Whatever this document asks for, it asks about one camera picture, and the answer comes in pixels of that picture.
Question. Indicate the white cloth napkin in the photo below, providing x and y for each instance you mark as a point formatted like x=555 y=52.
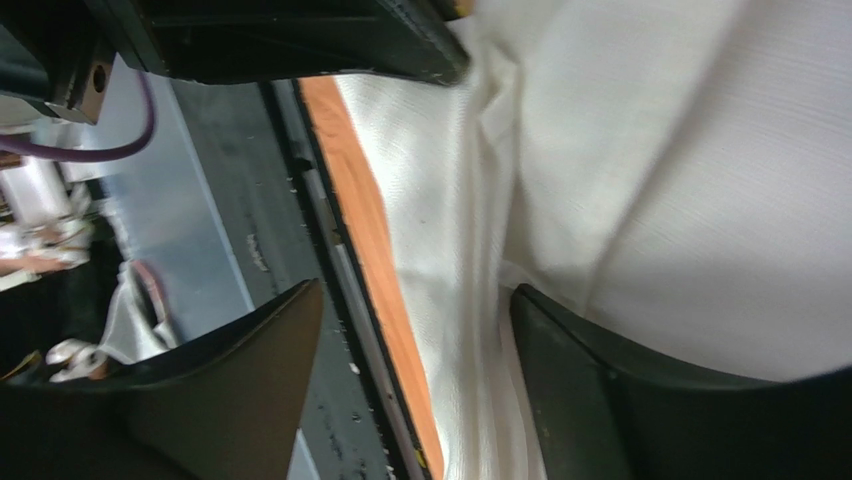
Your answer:
x=676 y=171

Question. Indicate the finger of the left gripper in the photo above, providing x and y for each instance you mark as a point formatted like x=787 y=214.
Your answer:
x=235 y=42

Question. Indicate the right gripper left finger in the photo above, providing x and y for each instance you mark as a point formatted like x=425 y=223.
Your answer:
x=226 y=405

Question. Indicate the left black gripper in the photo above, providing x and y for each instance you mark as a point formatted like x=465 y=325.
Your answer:
x=56 y=57

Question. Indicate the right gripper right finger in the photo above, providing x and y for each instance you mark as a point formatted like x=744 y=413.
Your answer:
x=606 y=407

